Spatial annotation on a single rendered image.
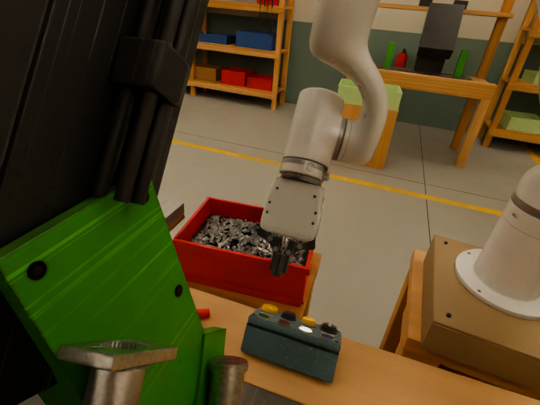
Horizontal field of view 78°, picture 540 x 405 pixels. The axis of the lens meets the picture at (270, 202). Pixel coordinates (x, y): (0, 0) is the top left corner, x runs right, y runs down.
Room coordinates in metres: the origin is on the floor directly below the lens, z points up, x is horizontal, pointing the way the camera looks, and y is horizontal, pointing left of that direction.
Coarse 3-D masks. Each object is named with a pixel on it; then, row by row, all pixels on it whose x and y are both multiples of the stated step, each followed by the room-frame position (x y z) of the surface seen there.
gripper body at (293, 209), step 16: (288, 176) 0.52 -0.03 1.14; (272, 192) 0.51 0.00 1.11; (288, 192) 0.51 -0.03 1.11; (304, 192) 0.50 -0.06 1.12; (320, 192) 0.50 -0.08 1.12; (272, 208) 0.50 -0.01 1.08; (288, 208) 0.49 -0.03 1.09; (304, 208) 0.49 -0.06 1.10; (320, 208) 0.49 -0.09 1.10; (272, 224) 0.48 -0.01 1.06; (288, 224) 0.47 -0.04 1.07; (304, 224) 0.47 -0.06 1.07; (304, 240) 0.46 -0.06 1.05
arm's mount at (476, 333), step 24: (432, 240) 0.68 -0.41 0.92; (456, 240) 0.67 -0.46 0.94; (432, 264) 0.58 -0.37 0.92; (432, 288) 0.51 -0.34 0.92; (456, 288) 0.51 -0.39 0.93; (432, 312) 0.45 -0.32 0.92; (456, 312) 0.45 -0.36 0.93; (480, 312) 0.45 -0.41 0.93; (432, 336) 0.42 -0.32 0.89; (456, 336) 0.41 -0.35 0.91; (480, 336) 0.40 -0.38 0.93; (504, 336) 0.40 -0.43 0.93; (528, 336) 0.41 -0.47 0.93; (456, 360) 0.40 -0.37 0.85; (480, 360) 0.39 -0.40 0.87; (504, 360) 0.38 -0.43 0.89; (528, 360) 0.37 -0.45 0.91; (528, 384) 0.36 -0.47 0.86
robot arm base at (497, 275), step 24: (504, 216) 0.55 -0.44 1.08; (528, 216) 0.50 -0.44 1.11; (504, 240) 0.52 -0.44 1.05; (528, 240) 0.49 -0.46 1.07; (456, 264) 0.57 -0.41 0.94; (480, 264) 0.54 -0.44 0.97; (504, 264) 0.50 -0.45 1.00; (528, 264) 0.48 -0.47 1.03; (480, 288) 0.50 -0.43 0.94; (504, 288) 0.49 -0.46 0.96; (528, 288) 0.48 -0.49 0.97; (504, 312) 0.45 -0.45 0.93; (528, 312) 0.45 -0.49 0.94
